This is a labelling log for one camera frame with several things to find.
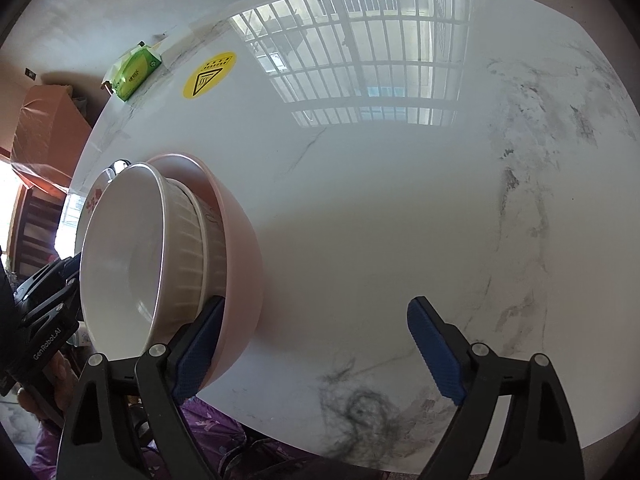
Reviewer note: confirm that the person's left hand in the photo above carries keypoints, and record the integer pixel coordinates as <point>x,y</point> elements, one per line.
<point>62,377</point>

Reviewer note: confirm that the dark wall switch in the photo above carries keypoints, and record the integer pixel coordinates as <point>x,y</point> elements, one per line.
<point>30,74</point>

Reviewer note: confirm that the purple patterned clothing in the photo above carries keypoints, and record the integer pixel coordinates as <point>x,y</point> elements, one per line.
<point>210,425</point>

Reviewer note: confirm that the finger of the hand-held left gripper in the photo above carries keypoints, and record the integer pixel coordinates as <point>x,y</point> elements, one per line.
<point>50,304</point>
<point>45,271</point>

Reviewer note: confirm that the white plate with red flowers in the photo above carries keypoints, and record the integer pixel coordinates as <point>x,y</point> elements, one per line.
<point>87,212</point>

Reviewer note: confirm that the white ribbed rabbit bowl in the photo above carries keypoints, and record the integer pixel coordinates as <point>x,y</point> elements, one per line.
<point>125,260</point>

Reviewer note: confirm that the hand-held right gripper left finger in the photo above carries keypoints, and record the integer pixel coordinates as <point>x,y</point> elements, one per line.
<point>199,356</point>

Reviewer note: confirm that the orange cloth covered furniture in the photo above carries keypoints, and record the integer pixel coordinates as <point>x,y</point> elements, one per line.
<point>47,130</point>

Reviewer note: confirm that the green tissue pack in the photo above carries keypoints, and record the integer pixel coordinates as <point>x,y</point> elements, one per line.
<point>136,72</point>

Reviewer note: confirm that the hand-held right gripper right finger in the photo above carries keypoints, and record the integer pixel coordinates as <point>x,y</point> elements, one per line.
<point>436,346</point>

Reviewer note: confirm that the pink bowl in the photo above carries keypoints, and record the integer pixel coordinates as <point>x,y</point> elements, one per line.
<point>245,285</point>

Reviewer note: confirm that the brown wooden chair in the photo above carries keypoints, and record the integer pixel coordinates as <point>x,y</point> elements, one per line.
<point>30,220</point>

